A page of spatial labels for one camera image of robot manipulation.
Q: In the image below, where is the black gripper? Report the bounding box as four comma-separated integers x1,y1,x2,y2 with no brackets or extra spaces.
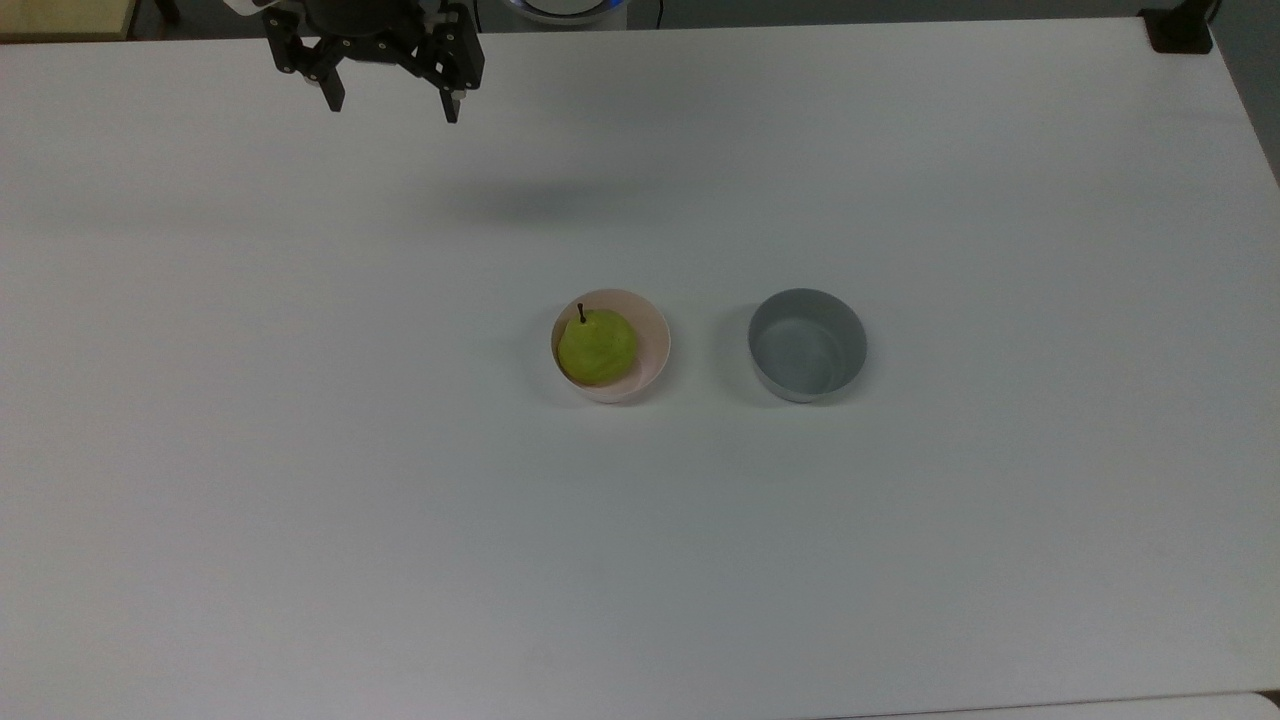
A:
262,0,487,125

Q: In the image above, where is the green pear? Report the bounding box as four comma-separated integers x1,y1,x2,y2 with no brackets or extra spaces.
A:
556,303,639,388

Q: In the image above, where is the pink bowl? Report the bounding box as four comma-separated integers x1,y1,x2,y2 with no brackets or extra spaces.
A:
550,289,672,405

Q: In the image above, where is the grey bowl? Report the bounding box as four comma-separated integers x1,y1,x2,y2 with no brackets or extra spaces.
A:
747,288,868,405

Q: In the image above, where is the yellow wooden furniture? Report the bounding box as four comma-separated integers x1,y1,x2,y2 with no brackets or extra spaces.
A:
0,0,139,43

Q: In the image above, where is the black table clamp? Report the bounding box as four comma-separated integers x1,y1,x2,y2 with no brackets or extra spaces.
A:
1139,0,1223,55

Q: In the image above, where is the white robot base blue ring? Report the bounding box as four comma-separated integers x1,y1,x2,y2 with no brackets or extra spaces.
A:
508,0,629,27

